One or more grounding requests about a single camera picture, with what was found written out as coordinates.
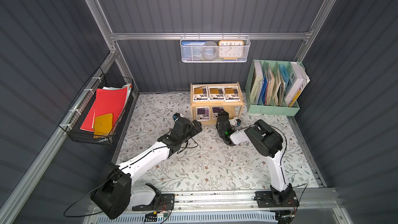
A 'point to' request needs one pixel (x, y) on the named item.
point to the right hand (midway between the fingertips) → (221, 109)
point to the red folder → (108, 101)
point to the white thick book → (302, 80)
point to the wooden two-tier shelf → (234, 109)
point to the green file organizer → (271, 86)
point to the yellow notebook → (103, 124)
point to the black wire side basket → (72, 122)
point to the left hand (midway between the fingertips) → (195, 126)
